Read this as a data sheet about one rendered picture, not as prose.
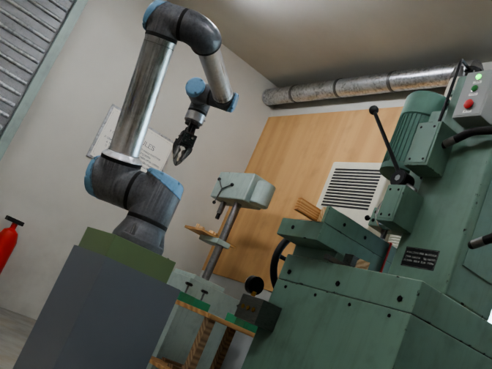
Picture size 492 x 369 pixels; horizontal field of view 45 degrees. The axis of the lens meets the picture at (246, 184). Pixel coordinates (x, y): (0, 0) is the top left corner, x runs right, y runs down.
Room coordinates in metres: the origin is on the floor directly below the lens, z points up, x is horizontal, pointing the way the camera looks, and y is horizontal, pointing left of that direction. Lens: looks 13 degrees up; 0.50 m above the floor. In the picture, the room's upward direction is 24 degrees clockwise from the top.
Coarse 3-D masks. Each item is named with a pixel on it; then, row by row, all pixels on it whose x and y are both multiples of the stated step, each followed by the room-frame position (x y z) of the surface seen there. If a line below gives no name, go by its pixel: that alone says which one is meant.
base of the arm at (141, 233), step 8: (128, 216) 2.05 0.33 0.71; (136, 216) 2.03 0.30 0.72; (120, 224) 2.06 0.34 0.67; (128, 224) 2.03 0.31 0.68; (136, 224) 2.02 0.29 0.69; (144, 224) 2.02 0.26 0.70; (152, 224) 2.03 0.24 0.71; (160, 224) 2.04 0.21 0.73; (112, 232) 2.08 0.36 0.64; (120, 232) 2.02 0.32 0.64; (128, 232) 2.02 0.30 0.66; (136, 232) 2.01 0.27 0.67; (144, 232) 2.01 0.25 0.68; (152, 232) 2.03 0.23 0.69; (160, 232) 2.05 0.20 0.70; (128, 240) 2.00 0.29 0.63; (136, 240) 2.00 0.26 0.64; (144, 240) 2.01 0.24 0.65; (152, 240) 2.02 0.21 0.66; (160, 240) 2.06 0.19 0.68; (152, 248) 2.03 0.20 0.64; (160, 248) 2.06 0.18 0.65
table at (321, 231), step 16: (288, 224) 1.90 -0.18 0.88; (304, 224) 1.83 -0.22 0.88; (320, 224) 1.77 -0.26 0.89; (288, 240) 1.96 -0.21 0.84; (304, 240) 1.85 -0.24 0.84; (320, 240) 1.77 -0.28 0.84; (336, 240) 1.80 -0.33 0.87; (352, 240) 1.83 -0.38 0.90; (368, 256) 1.87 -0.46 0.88; (384, 272) 1.92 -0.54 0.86
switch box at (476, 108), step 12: (480, 72) 1.59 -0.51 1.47; (468, 84) 1.61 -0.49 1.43; (480, 84) 1.57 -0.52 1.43; (468, 96) 1.60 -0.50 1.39; (480, 96) 1.56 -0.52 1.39; (456, 108) 1.62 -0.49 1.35; (468, 108) 1.58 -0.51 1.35; (480, 108) 1.55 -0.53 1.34; (456, 120) 1.63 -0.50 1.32; (468, 120) 1.60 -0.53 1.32; (480, 120) 1.57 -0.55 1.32
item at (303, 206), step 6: (300, 198) 1.75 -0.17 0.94; (300, 204) 1.75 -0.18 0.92; (306, 204) 1.76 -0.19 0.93; (312, 204) 1.77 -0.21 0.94; (300, 210) 1.75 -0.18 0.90; (306, 210) 1.76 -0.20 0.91; (312, 210) 1.77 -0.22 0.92; (318, 210) 1.79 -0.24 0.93; (306, 216) 1.78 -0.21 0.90; (312, 216) 1.78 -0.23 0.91
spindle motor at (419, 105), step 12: (408, 96) 1.94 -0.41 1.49; (420, 96) 1.88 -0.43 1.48; (432, 96) 1.86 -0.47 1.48; (408, 108) 1.91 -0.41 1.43; (420, 108) 1.87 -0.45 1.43; (432, 108) 1.86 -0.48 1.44; (408, 120) 1.90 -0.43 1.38; (420, 120) 1.87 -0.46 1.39; (396, 132) 1.93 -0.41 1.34; (408, 132) 1.89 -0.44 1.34; (396, 144) 1.90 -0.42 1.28; (408, 144) 1.88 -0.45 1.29; (384, 156) 1.96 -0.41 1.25; (396, 156) 1.89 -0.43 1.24; (384, 168) 1.93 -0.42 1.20; (408, 168) 1.86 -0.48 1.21
